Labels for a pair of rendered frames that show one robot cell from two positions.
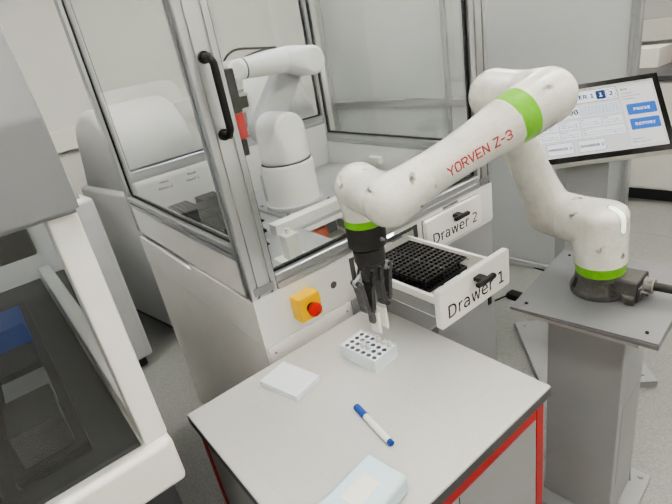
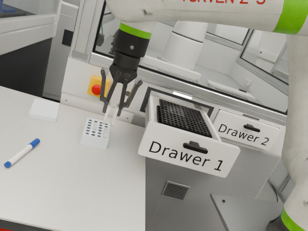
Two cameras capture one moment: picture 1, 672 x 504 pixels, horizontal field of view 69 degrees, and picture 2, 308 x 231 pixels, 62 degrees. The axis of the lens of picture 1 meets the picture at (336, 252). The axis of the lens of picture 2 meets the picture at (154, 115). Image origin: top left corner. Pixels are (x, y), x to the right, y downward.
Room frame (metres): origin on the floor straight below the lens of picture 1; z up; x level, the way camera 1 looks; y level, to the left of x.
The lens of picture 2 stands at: (0.42, -0.51, 1.21)
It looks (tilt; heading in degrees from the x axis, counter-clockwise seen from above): 22 degrees down; 25
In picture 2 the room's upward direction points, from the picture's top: 20 degrees clockwise
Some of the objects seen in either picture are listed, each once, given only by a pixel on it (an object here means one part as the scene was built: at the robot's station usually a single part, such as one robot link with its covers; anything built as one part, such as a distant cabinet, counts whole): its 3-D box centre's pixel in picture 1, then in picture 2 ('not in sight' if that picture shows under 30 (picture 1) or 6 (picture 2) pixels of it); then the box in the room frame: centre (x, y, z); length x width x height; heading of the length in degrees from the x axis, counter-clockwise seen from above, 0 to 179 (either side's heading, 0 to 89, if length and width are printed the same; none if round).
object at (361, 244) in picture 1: (365, 234); (131, 43); (1.04, -0.07, 1.10); 0.12 x 0.09 x 0.06; 40
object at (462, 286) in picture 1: (474, 286); (189, 150); (1.10, -0.34, 0.87); 0.29 x 0.02 x 0.11; 125
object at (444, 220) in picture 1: (453, 222); (244, 130); (1.54, -0.42, 0.87); 0.29 x 0.02 x 0.11; 125
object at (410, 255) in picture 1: (417, 268); (180, 123); (1.27, -0.23, 0.87); 0.22 x 0.18 x 0.06; 35
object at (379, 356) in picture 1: (368, 350); (96, 132); (1.04, -0.04, 0.78); 0.12 x 0.08 x 0.04; 40
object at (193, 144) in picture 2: (482, 278); (194, 145); (1.08, -0.35, 0.91); 0.07 x 0.04 x 0.01; 125
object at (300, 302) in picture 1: (307, 304); (98, 86); (1.16, 0.10, 0.88); 0.07 x 0.05 x 0.07; 125
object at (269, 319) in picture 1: (309, 224); (174, 80); (1.78, 0.08, 0.87); 1.02 x 0.95 x 0.14; 125
